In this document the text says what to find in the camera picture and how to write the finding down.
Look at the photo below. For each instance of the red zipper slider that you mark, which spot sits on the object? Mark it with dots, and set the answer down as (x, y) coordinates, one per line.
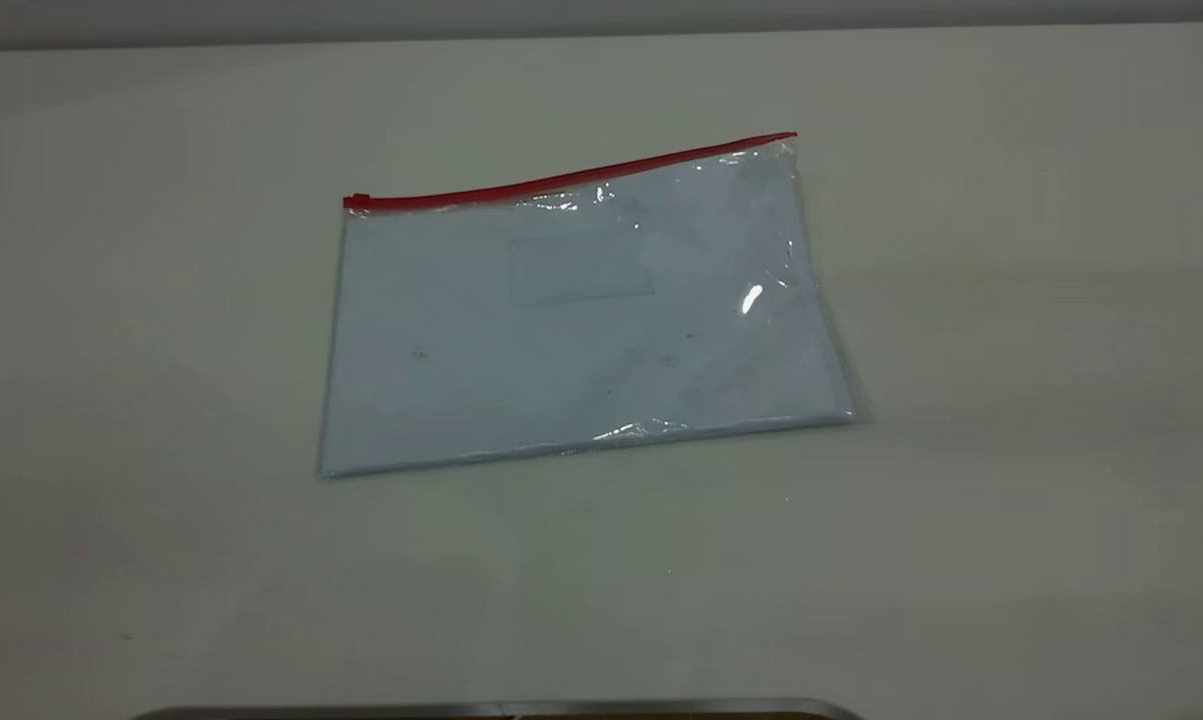
(358, 202)

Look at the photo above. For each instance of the clear plastic zip bag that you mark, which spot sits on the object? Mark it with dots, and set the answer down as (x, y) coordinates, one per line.
(581, 330)

